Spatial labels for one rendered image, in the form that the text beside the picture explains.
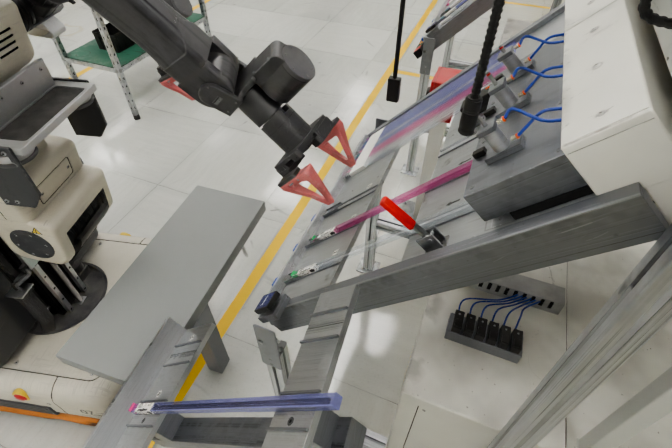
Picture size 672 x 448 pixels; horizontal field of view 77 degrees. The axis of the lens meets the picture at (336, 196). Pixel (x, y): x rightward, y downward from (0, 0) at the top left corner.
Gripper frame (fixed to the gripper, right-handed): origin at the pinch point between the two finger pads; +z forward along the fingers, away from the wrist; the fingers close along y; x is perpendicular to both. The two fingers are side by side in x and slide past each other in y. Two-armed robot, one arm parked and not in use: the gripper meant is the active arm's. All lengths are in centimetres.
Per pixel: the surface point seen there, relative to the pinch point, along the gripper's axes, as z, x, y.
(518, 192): 10.9, -25.2, -5.8
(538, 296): 58, 2, 20
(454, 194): 14.5, -10.6, 5.4
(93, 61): -105, 191, 117
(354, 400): 73, 77, 5
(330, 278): 14.0, 15.4, -5.1
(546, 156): 8.6, -29.8, -4.7
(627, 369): 76, -8, 12
